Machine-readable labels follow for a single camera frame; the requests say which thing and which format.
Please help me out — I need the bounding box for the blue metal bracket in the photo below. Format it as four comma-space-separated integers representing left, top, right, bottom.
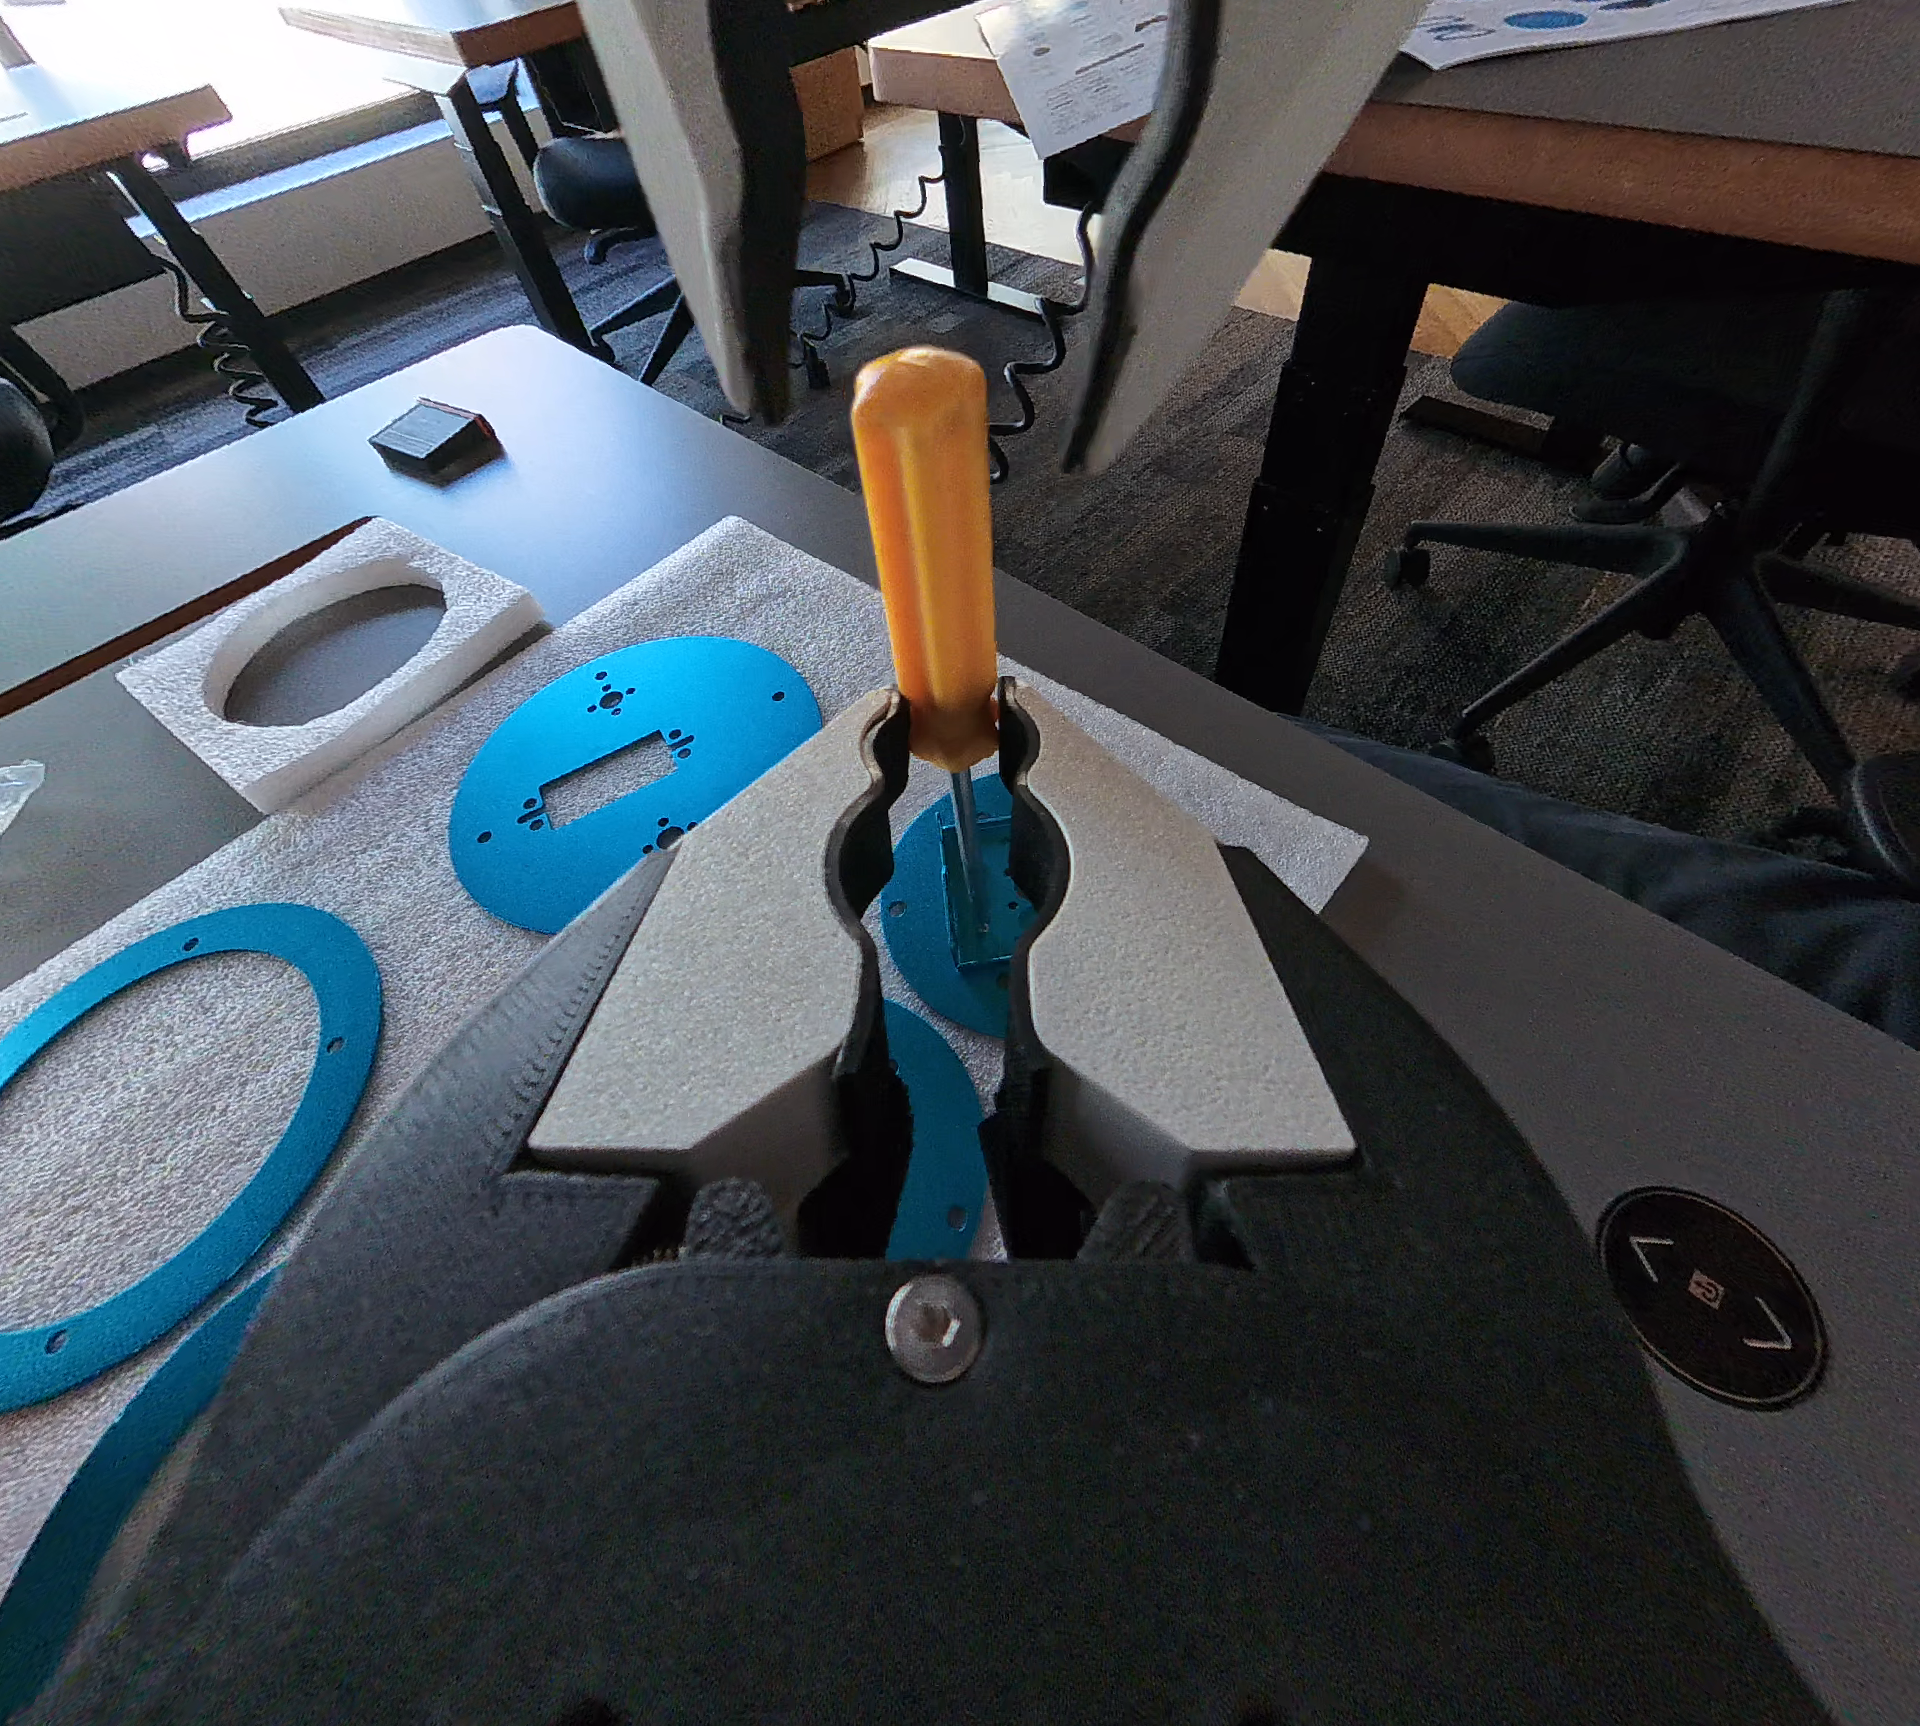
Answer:
937, 826, 1040, 982

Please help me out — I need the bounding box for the cardboard box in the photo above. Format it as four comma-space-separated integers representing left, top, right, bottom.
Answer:
786, 51, 869, 163

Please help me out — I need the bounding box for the blue disc with rectangular cutout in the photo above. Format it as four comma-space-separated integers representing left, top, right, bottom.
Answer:
450, 634, 824, 936

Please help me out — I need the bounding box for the person's leg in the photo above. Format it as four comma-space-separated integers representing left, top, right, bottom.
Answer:
1321, 728, 1920, 1054

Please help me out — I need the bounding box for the small black box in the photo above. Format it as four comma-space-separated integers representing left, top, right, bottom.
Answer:
370, 397, 502, 490

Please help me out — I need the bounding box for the black saddle stool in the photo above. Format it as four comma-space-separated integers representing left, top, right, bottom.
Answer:
532, 131, 843, 396

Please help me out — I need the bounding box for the white foam block with hole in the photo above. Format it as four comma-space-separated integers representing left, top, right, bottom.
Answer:
117, 514, 547, 816

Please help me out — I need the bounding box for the orange screwdriver handle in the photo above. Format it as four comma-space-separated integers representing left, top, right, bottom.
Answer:
848, 348, 1009, 956

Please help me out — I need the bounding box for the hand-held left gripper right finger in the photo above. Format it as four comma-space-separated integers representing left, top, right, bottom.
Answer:
990, 678, 1361, 1225

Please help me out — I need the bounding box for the printed instruction booklet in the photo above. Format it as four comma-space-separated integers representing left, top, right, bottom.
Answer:
975, 0, 1861, 160

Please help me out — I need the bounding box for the grey desk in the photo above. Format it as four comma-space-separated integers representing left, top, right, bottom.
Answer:
0, 321, 1920, 1726

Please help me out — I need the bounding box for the white foam sheet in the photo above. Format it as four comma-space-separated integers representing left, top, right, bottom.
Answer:
0, 514, 1370, 1608

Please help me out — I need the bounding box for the small blue perforated disc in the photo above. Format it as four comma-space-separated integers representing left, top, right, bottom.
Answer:
875, 807, 1053, 1042

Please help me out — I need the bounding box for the round black desk control button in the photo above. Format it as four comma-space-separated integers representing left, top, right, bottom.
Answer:
1595, 1185, 1831, 1413

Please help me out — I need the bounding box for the black coiled cable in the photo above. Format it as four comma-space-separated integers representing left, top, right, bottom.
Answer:
794, 165, 937, 393
997, 210, 1109, 442
150, 255, 291, 429

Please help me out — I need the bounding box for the blue metal ring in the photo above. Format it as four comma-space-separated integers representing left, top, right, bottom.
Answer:
0, 1268, 288, 1726
0, 899, 385, 1413

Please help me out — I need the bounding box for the black office chair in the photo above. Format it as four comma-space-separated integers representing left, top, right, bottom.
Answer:
1386, 292, 1920, 857

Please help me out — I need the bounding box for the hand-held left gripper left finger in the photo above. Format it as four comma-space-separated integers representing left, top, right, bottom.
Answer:
529, 688, 915, 1217

